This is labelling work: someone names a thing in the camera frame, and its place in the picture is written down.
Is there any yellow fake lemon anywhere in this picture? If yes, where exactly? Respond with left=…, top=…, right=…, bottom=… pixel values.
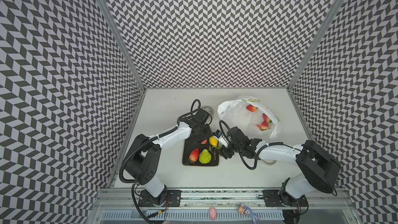
left=209, top=136, right=219, bottom=148

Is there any fake leafy twig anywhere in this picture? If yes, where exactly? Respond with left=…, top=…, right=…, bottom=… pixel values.
left=208, top=145, right=222, bottom=159

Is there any red fake strawberry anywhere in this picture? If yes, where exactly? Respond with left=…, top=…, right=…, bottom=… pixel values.
left=189, top=148, right=200, bottom=163

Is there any green fake fruit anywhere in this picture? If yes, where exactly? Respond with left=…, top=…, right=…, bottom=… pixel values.
left=199, top=149, right=212, bottom=164

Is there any white plastic bag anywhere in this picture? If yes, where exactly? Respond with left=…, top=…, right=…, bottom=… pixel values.
left=217, top=95, right=282, bottom=139

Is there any red fake apple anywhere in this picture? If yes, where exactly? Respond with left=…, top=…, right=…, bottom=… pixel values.
left=246, top=104, right=258, bottom=113

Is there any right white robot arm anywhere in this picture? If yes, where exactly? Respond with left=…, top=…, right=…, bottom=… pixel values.
left=219, top=120, right=341, bottom=206

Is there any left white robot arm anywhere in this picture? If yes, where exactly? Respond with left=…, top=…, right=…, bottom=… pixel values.
left=119, top=99, right=212, bottom=206

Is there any red fake fruit in bag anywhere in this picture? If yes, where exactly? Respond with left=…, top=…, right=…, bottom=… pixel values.
left=257, top=114, right=272, bottom=131

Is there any black square mat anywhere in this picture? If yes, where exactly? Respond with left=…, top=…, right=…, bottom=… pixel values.
left=182, top=133, right=220, bottom=167

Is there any beige masking tape roll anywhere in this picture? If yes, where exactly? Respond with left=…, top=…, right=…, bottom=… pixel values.
left=261, top=159, right=277, bottom=166

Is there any purple toy figure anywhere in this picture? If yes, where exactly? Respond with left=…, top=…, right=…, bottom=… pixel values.
left=238, top=203, right=259, bottom=224

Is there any pink toy figure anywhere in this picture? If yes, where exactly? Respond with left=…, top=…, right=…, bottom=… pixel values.
left=209, top=207, right=217, bottom=220

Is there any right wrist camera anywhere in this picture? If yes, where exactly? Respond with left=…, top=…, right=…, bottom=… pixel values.
left=214, top=130, right=229, bottom=148

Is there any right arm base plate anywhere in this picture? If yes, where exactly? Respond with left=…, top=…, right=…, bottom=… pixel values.
left=261, top=189, right=308, bottom=208

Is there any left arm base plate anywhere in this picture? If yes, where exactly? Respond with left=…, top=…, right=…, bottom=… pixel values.
left=138, top=189, right=182, bottom=207

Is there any aluminium front rail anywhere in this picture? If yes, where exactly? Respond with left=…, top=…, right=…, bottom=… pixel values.
left=93, top=187, right=355, bottom=209

